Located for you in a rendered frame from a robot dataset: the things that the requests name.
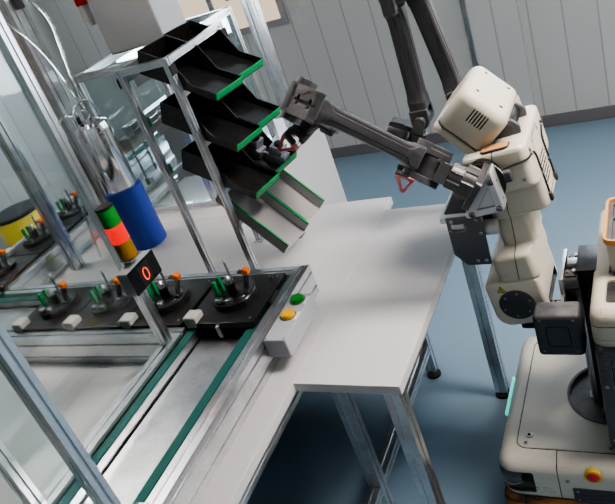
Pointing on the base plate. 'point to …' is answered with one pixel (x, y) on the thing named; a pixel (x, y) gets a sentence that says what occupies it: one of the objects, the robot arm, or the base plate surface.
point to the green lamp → (109, 218)
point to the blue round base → (138, 216)
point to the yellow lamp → (126, 250)
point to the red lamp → (118, 234)
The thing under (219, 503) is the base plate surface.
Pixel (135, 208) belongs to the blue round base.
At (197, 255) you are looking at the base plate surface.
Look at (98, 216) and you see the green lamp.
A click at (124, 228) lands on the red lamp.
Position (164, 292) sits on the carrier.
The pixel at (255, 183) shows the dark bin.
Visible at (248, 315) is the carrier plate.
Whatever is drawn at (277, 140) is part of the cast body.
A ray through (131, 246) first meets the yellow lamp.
